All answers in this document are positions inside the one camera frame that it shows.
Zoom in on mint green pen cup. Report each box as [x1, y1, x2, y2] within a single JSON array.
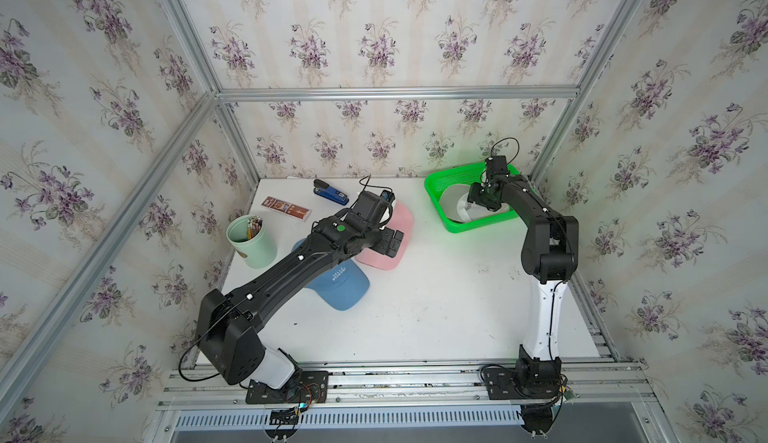
[[226, 215, 277, 269]]

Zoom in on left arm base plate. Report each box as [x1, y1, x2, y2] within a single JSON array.
[[245, 371, 330, 405]]

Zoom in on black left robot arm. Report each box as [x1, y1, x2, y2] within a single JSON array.
[[194, 216, 404, 385]]

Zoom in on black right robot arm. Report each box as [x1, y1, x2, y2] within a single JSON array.
[[468, 175, 579, 396]]

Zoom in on pink baseball cap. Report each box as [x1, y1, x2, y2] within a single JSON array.
[[353, 199, 415, 271]]

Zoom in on aluminium mounting rail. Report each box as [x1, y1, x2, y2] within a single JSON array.
[[157, 359, 657, 410]]

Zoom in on green plastic basket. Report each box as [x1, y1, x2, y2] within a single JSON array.
[[424, 161, 518, 233]]

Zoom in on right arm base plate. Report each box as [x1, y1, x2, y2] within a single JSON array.
[[479, 362, 563, 401]]

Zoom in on blue black stapler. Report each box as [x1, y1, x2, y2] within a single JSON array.
[[313, 179, 349, 206]]

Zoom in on light blue baseball cap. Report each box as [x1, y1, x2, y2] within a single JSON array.
[[305, 260, 370, 311]]

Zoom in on grey white baseball cap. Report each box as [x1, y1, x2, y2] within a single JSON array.
[[439, 184, 511, 224]]

